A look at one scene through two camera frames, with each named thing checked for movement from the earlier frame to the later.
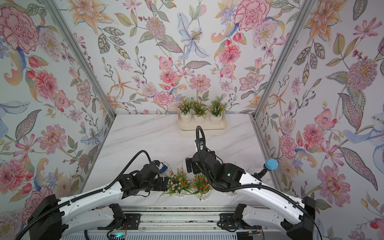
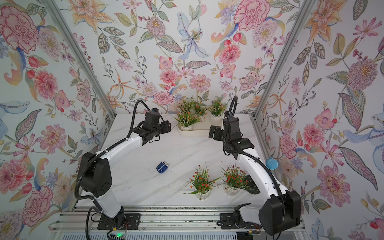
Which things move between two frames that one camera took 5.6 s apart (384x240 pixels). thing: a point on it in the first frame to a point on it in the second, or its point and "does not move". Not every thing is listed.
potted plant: (199, 111) does not move
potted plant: (216, 108) does not move
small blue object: (164, 168) does not move
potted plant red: (201, 186) does not move
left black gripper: (161, 186) to (166, 126)
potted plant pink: (179, 184) to (186, 120)
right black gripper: (190, 161) to (219, 132)
